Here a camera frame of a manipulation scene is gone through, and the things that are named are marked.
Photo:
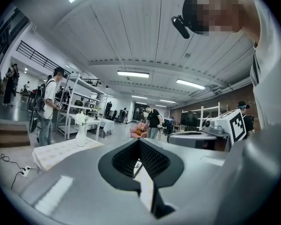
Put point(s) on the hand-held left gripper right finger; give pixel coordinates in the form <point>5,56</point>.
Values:
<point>157,163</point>

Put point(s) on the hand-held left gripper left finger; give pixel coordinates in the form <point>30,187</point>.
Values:
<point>123,164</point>

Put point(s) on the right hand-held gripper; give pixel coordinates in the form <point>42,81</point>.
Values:
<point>236,125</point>

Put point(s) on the white metal shelf rack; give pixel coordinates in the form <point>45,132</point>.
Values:
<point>78,95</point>
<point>213,112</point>

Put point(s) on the pink armchair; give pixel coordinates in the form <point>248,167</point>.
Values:
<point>138,129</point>

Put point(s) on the white table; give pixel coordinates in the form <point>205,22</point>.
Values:
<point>103,124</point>

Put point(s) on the black monitor screen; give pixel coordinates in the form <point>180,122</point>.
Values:
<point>189,119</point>

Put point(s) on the white vase with flowers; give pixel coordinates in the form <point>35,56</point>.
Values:
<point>80,132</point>

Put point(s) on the table with patterned cloth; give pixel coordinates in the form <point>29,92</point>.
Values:
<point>61,151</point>

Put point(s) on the white power strip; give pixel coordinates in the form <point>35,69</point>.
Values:
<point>26,170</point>

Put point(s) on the person's head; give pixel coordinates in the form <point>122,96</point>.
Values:
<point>221,10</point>

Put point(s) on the wooden steps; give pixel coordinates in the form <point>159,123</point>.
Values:
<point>9,135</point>

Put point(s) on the black metal railing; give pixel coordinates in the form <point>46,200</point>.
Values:
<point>36,55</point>

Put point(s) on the black head-mounted camera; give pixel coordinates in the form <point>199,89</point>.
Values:
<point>180,26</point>

